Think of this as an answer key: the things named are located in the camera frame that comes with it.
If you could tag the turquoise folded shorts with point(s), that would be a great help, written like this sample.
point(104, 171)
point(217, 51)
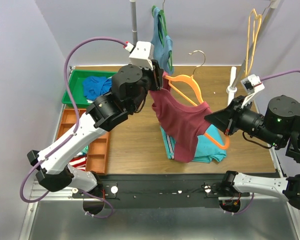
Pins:
point(210, 147)

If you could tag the grey-blue tank top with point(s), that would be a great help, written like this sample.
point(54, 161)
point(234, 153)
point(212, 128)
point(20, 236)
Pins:
point(162, 52)

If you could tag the maroon tank top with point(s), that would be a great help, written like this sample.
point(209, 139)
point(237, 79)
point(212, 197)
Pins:
point(170, 111)

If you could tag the rack pole silver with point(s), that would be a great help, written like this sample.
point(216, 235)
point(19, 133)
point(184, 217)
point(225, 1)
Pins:
point(133, 8)
point(266, 14)

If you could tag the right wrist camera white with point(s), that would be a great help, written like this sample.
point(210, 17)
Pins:
point(253, 86)

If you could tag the right rack pole silver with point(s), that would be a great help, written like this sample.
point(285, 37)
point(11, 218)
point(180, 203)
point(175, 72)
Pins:
point(266, 14)

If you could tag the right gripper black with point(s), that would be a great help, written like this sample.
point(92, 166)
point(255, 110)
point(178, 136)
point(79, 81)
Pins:
point(222, 119)

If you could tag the green plastic tray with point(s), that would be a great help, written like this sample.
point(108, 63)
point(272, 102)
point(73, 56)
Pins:
point(76, 84)

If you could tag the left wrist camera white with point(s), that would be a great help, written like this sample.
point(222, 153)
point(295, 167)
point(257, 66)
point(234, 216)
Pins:
point(141, 54)

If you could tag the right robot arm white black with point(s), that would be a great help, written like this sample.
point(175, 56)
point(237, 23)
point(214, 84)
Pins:
point(236, 184)

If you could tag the yellow plastic hanger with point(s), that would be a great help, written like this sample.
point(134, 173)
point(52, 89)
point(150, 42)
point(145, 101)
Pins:
point(253, 29)

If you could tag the mint green cloth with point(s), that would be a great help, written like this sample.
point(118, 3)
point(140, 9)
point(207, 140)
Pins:
point(85, 150)

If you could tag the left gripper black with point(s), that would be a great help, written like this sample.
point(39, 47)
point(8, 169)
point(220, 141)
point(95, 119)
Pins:
point(157, 76)

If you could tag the left rack pole silver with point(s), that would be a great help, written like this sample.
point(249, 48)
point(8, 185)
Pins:
point(133, 8)

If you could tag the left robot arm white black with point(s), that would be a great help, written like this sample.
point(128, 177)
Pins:
point(101, 116)

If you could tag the red white striped cloth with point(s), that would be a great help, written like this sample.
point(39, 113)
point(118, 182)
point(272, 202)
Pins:
point(79, 162)

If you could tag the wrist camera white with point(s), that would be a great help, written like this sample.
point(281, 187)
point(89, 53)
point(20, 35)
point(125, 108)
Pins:
point(253, 86)
point(141, 54)

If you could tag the right rack foot white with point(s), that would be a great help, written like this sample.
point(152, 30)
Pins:
point(231, 90)

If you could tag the green plastic hanger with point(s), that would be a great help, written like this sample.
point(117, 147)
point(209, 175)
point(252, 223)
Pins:
point(167, 45)

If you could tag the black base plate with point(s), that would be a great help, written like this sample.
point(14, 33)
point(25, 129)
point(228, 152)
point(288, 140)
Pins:
point(153, 191)

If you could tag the blue shirt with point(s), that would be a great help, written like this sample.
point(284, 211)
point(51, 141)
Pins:
point(95, 86)

